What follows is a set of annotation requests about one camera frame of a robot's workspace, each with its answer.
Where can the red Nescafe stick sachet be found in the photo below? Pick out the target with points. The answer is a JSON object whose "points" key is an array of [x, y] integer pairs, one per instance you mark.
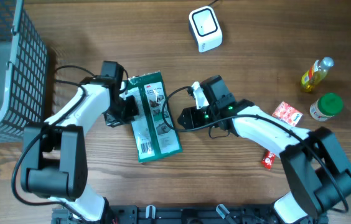
{"points": [[268, 159]]}

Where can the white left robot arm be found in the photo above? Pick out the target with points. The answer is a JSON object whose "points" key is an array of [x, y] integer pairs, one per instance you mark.
{"points": [[53, 164]]}

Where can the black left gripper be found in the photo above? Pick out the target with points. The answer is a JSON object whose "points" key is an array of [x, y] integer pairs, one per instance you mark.
{"points": [[132, 108]]}

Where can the black wire basket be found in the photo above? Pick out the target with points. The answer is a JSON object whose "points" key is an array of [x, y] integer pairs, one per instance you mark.
{"points": [[23, 71]]}

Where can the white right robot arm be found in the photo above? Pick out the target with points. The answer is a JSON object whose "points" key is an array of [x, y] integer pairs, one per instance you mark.
{"points": [[316, 167]]}

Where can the red tissue pack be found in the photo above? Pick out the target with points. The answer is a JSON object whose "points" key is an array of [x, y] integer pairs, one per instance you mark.
{"points": [[287, 113]]}

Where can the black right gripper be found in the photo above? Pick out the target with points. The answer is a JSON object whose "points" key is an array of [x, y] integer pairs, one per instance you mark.
{"points": [[191, 115]]}

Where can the green lid white jar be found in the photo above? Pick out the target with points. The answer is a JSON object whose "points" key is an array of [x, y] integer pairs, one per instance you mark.
{"points": [[327, 106]]}

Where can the white barcode scanner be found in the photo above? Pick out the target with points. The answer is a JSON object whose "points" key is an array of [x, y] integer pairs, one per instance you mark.
{"points": [[205, 28]]}

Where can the green 3M sponge package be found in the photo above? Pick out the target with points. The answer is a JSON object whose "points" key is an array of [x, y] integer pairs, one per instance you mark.
{"points": [[154, 139]]}

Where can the black mounting rail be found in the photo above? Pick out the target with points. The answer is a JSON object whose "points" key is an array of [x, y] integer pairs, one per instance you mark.
{"points": [[220, 214]]}

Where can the yellow oil bottle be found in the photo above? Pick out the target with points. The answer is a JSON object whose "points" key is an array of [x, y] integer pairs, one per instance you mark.
{"points": [[317, 72]]}

